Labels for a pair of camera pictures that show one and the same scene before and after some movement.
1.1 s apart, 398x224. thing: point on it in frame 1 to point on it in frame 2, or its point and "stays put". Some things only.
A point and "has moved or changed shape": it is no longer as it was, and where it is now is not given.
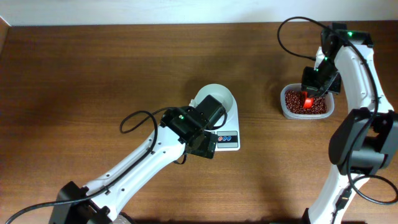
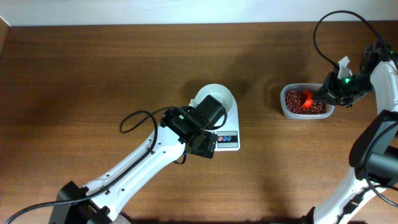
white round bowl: (217, 92) stays put
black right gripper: (319, 90) to (329, 91)
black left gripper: (204, 145) stays put
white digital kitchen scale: (228, 135) stays put
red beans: (294, 104) stays put
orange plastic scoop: (307, 102) has moved or changed shape
